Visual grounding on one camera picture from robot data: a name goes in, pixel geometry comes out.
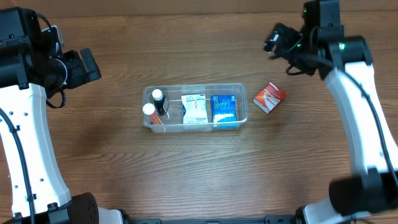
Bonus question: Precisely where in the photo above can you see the red medicine box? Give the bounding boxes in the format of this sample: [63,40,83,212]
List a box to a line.
[253,82,287,114]

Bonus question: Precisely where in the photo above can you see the orange tube white cap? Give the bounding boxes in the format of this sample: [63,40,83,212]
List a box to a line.
[142,103,162,125]

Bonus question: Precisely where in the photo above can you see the black bottle white cap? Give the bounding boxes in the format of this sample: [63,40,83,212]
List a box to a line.
[152,89,169,116]

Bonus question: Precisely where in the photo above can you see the blue lozenge packet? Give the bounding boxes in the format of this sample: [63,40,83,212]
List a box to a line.
[211,95,237,123]

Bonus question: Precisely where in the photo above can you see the clear plastic container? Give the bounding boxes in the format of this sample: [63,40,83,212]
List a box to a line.
[142,83,248,133]

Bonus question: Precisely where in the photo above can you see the white bandage box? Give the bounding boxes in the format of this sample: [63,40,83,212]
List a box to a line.
[181,94,208,124]

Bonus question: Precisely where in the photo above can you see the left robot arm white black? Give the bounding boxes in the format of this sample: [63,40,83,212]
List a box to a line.
[1,7,128,223]

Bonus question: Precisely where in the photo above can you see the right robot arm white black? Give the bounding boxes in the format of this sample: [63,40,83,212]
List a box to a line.
[264,0,397,224]

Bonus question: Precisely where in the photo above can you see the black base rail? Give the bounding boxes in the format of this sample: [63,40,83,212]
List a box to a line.
[123,214,303,224]

